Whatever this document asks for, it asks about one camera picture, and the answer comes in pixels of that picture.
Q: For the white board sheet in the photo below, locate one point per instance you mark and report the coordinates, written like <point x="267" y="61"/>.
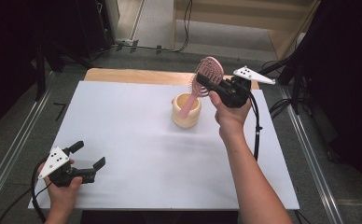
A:
<point x="132" y="149"/>

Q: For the person's right hand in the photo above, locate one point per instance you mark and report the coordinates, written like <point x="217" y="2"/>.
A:
<point x="232" y="121"/>

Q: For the cream ringed cup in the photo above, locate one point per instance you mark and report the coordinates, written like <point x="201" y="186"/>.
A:
<point x="185" y="123"/>

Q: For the metal floor rail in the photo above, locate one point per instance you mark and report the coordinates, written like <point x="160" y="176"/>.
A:
<point x="313" y="155"/>
<point x="11" y="155"/>

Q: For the pink hairbrush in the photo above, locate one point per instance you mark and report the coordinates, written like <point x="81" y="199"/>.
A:
<point x="211" y="67"/>

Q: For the black curtain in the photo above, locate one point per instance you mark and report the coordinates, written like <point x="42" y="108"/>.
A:
<point x="8" y="46"/>
<point x="347" y="77"/>

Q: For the black metal stand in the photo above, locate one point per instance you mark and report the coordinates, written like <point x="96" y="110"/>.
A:
<point x="40" y="71"/>

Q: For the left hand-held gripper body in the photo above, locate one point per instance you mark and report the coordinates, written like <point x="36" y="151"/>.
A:
<point x="56" y="161"/>

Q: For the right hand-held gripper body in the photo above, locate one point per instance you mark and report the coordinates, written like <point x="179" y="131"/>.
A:
<point x="232" y="91"/>

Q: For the person's left hand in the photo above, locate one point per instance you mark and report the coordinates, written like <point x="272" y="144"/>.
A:
<point x="62" y="197"/>

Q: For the wooden table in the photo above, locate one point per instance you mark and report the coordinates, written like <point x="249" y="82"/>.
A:
<point x="138" y="76"/>

